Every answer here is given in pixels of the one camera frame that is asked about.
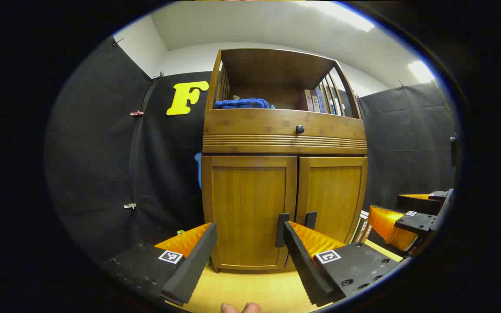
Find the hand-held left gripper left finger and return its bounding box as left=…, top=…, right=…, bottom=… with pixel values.
left=100, top=223, right=217, bottom=306

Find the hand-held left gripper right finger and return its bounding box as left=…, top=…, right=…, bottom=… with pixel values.
left=283, top=220, right=403, bottom=307

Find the wooden shoe cabinet door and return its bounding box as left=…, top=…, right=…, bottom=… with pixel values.
left=296, top=156, right=367, bottom=246
left=210, top=155, right=298, bottom=270

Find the wooden double-door shoe cabinet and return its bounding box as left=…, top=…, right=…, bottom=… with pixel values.
left=201, top=48, right=368, bottom=273

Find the taupe paperback book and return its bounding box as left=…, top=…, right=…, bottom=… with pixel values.
left=358, top=210, right=370, bottom=243

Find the green frog toy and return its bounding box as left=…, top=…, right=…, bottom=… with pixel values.
left=177, top=230, right=212, bottom=266

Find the small ceiling light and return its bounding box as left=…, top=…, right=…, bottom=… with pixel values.
left=408, top=60, right=435, bottom=84

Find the black backdrop cloth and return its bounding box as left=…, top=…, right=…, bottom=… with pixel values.
left=44, top=37, right=458, bottom=262

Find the wooden drawer with black knob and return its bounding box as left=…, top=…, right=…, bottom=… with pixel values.
left=203, top=108, right=367, bottom=149

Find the blue towel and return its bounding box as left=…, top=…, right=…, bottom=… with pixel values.
left=214, top=98, right=270, bottom=110

